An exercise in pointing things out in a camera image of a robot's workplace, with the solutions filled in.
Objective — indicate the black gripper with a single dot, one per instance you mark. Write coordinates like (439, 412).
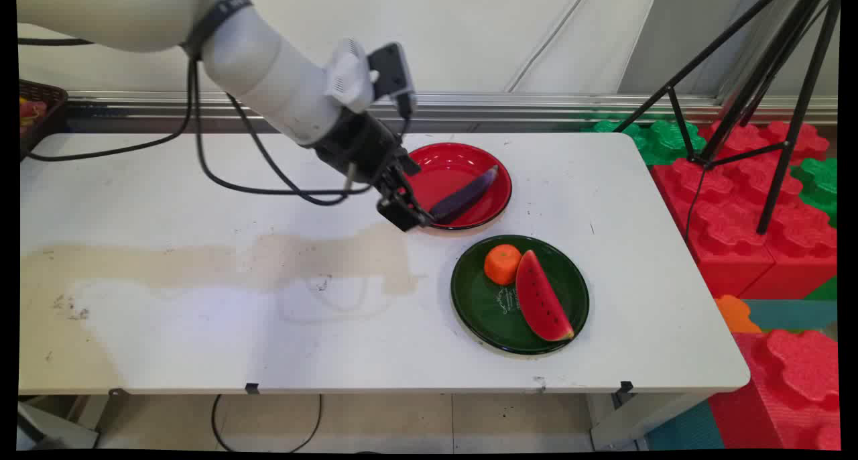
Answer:
(358, 145)

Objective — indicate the orange toy tangerine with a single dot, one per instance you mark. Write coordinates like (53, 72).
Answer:
(503, 264)

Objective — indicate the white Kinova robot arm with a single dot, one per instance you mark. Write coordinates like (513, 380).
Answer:
(268, 71)

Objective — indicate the red round plate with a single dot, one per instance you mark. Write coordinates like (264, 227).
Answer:
(456, 171)

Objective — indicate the purple toy eggplant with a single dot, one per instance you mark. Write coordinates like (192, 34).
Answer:
(466, 195)

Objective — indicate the green round plate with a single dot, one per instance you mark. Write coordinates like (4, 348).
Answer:
(489, 312)

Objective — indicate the red toy watermelon slice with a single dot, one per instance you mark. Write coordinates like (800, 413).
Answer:
(539, 299)

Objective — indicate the black table edge clip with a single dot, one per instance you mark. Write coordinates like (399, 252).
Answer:
(626, 387)
(252, 387)

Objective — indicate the green foam block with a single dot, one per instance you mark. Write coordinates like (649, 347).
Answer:
(660, 141)
(819, 185)

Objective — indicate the large red foam block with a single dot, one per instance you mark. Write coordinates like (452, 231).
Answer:
(730, 239)

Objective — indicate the white table leg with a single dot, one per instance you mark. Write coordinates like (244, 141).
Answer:
(643, 420)

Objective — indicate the orange foam piece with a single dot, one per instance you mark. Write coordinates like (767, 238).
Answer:
(736, 314)

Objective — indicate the dark wicker basket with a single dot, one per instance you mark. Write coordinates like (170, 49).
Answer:
(41, 121)

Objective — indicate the black tripod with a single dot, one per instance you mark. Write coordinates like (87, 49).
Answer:
(791, 78)

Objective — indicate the teal foam mat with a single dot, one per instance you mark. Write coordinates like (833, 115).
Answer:
(794, 314)

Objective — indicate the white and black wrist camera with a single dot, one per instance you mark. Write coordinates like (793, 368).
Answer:
(375, 74)

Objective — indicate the aluminium window rail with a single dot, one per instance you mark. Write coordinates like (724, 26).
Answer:
(536, 104)

